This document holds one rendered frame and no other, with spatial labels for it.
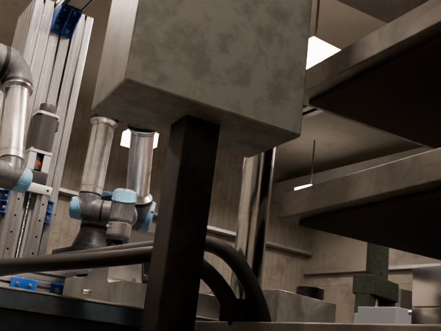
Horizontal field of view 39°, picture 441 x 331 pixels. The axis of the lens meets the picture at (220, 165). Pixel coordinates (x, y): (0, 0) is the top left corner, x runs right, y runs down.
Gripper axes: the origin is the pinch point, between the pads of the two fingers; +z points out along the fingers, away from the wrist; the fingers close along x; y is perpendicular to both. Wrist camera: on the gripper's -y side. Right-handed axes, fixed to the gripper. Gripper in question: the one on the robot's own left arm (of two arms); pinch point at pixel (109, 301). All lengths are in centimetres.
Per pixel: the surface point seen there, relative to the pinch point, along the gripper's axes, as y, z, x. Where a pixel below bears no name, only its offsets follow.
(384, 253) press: 423, -152, -572
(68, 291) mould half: -9.9, -0.3, 16.7
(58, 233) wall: 883, -162, -262
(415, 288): -88, -7, -31
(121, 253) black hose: -74, -4, 31
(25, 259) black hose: -62, -1, 44
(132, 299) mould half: -54, 2, 18
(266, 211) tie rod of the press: -84, -16, 7
